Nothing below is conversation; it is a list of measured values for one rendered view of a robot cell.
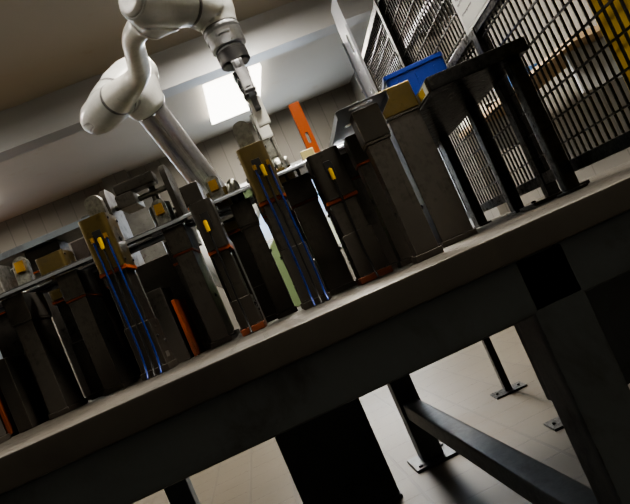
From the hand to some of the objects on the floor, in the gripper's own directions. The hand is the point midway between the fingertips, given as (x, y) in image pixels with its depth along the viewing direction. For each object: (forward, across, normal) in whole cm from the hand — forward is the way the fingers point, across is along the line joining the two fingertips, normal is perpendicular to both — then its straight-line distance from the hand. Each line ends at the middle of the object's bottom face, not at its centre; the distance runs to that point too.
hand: (264, 126), depth 153 cm
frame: (+113, -7, -26) cm, 116 cm away
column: (+113, -75, -21) cm, 137 cm away
